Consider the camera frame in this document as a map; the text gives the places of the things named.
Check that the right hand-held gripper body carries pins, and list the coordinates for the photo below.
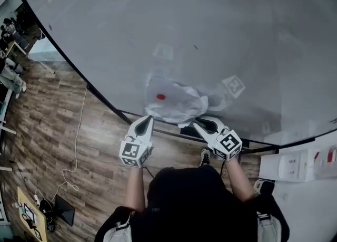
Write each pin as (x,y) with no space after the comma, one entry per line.
(226,144)

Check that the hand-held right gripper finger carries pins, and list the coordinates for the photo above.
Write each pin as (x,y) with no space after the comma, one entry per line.
(206,135)
(220,124)

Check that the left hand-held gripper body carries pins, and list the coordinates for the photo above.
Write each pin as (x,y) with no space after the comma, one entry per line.
(131,152)

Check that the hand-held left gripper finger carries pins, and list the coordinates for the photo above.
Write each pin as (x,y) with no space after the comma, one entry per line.
(132,127)
(149,134)

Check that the white sheet of paper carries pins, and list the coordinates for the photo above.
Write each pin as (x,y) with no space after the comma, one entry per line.
(179,104)

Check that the large grey whiteboard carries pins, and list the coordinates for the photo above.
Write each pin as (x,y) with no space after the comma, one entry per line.
(184,24)

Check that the person's left forearm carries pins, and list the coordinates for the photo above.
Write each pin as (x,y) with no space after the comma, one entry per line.
(134,188)

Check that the person's right forearm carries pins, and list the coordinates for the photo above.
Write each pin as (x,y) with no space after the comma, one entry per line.
(239,180)

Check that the person's shoe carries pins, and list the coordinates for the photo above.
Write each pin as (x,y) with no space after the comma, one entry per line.
(205,157)

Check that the red round magnet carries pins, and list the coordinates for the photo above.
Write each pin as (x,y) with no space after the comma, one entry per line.
(160,96)

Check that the black and white device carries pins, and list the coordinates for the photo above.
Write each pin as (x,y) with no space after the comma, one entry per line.
(263,187)

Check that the white cardboard box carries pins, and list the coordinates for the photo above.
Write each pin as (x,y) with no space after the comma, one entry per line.
(289,167)

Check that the person's black shirt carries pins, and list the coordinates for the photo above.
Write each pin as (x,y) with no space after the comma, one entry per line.
(194,204)

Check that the black box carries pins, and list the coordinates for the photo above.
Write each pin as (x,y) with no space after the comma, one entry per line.
(64,210)

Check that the white power strip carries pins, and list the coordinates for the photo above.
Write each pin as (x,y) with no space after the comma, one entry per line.
(37,199)

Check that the yellow wooden table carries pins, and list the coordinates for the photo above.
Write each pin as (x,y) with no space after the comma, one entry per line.
(39,220)

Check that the white table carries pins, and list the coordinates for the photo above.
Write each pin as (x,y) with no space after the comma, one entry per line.
(42,51)

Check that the light wooden desk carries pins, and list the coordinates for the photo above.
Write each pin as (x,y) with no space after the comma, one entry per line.
(15,47)

